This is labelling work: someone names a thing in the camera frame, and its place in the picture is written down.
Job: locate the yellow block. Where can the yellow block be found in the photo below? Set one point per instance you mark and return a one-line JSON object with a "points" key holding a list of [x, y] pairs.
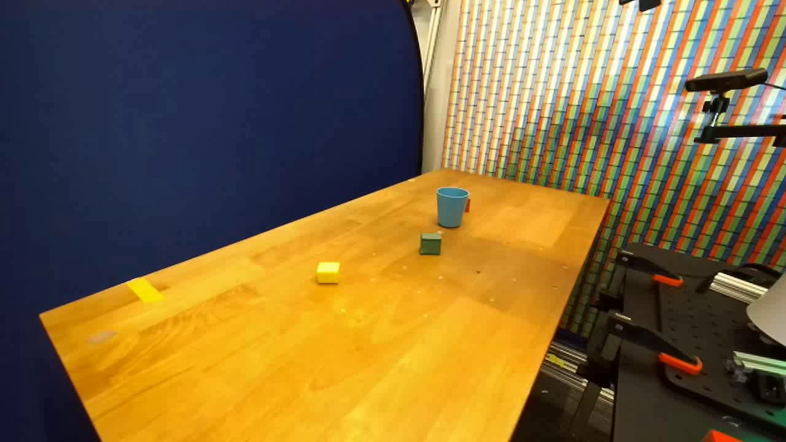
{"points": [[327, 274]]}

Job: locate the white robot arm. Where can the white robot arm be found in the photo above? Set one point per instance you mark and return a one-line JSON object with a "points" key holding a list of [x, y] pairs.
{"points": [[772, 311]]}

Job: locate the green block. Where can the green block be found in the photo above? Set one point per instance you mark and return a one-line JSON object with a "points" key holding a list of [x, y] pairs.
{"points": [[432, 243]]}

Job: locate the light blue cup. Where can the light blue cup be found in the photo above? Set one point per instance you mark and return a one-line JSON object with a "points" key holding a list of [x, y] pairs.
{"points": [[451, 208]]}

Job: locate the white backdrop stand pole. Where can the white backdrop stand pole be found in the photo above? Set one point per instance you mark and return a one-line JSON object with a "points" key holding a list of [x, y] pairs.
{"points": [[434, 82]]}

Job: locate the blue fabric backdrop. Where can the blue fabric backdrop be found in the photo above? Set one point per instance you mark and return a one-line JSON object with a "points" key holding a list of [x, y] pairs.
{"points": [[204, 124]]}

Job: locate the yellow tape strip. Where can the yellow tape strip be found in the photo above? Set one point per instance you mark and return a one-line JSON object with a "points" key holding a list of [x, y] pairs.
{"points": [[146, 291]]}

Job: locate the black perforated mounting platform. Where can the black perforated mounting platform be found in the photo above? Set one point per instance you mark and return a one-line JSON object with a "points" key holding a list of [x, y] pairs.
{"points": [[696, 327]]}

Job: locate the silver aluminium extrusion bar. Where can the silver aluminium extrusion bar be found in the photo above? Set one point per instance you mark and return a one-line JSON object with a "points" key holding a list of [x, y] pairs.
{"points": [[739, 286]]}

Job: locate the green aluminium extrusion bar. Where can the green aluminium extrusion bar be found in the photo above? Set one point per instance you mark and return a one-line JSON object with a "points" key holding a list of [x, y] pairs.
{"points": [[761, 363]]}

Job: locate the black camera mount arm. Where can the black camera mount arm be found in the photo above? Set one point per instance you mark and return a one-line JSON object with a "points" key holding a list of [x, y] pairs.
{"points": [[741, 131]]}

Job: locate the black camera on mount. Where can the black camera on mount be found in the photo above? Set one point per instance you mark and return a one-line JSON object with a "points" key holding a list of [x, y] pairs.
{"points": [[725, 79]]}

